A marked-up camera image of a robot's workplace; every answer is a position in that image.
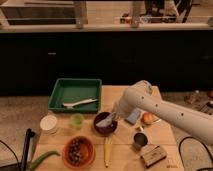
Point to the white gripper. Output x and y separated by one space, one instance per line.
118 110

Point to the grey towel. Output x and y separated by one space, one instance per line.
107 121

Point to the purple bowl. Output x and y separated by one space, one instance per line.
105 131

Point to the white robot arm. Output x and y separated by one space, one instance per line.
193 122

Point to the orange bowl with beads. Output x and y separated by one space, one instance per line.
78 153

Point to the blue sponge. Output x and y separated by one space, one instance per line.
133 117

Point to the orange peach fruit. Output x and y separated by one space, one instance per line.
147 118

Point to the metal cup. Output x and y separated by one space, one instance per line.
139 140

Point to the green plastic cup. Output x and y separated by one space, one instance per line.
76 121

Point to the green plastic tray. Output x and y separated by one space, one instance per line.
70 90

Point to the white utensil in tray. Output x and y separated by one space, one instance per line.
85 101

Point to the brown wooden block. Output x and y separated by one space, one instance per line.
153 156

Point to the white round container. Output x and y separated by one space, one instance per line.
49 124

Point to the black stand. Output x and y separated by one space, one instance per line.
28 136

